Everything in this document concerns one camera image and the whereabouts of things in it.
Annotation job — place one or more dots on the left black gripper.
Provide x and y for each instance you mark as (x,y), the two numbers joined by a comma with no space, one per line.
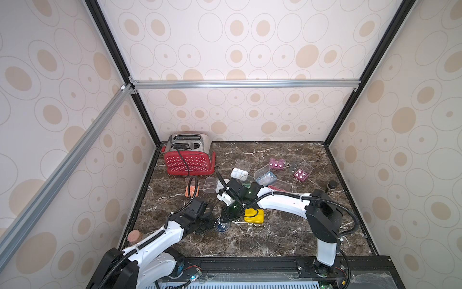
(212,223)

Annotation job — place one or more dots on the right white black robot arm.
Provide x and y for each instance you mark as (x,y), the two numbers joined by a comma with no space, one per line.
(329,221)

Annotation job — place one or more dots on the green round pillbox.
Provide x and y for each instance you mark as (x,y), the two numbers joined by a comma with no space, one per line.
(247,181)

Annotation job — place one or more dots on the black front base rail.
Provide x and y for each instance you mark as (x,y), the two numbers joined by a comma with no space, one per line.
(351,272)

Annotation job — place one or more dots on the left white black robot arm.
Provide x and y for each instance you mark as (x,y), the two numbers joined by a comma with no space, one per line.
(153,258)

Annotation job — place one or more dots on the left aluminium frame rail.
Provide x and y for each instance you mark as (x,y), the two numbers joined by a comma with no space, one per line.
(35,209)

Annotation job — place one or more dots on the white pillbox rear clear lid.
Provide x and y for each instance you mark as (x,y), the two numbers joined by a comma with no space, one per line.
(241,170)

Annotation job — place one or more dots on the magenta pillbox clear lid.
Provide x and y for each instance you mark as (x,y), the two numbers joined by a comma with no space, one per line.
(302,171)

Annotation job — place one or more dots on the rear aluminium frame rail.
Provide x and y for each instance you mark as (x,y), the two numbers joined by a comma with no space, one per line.
(245,84)

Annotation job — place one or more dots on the small dark brown bottle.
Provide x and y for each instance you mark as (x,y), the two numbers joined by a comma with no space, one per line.
(331,186)

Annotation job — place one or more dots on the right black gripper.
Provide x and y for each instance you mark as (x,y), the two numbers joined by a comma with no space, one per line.
(229,189)

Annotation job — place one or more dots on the magenta pillbox rear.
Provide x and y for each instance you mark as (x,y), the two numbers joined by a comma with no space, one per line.
(277,164)

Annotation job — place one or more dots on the red and silver toaster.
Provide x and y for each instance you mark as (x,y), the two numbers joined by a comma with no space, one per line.
(189,154)

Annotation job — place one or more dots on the dark blue round pillbox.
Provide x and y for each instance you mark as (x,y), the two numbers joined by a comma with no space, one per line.
(222,227)

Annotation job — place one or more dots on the yellow lidded rectangular pillbox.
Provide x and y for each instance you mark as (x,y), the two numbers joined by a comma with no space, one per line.
(254,216)

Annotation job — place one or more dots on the aluminium frame rail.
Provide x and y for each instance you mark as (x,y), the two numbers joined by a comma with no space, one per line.
(35,209)
(245,84)

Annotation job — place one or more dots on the red rectangular pillbox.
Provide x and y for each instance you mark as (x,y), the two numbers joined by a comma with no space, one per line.
(279,185)

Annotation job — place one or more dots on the white six-cell pillbox clear lid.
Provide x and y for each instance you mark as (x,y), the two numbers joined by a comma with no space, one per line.
(212,185)

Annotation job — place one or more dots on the orange square pillbox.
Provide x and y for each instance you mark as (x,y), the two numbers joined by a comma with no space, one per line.
(192,187)

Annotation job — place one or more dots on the light blue rectangular pillbox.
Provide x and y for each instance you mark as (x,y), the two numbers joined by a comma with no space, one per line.
(264,176)

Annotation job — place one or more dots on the pink capped clear bottle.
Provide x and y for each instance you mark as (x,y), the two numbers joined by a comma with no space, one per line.
(135,236)

